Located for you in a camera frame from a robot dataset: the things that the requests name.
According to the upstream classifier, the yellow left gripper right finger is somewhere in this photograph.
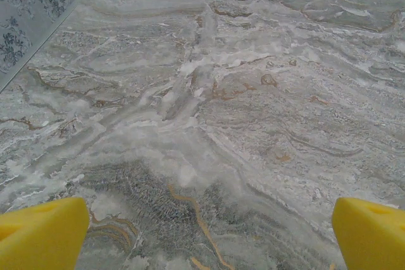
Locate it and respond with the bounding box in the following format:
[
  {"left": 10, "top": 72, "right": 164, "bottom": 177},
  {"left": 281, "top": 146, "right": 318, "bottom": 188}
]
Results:
[{"left": 331, "top": 197, "right": 405, "bottom": 270}]

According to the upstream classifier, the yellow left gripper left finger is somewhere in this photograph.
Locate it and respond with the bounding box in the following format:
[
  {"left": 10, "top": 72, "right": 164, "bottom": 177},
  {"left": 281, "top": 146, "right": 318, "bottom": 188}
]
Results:
[{"left": 0, "top": 196, "right": 91, "bottom": 270}]

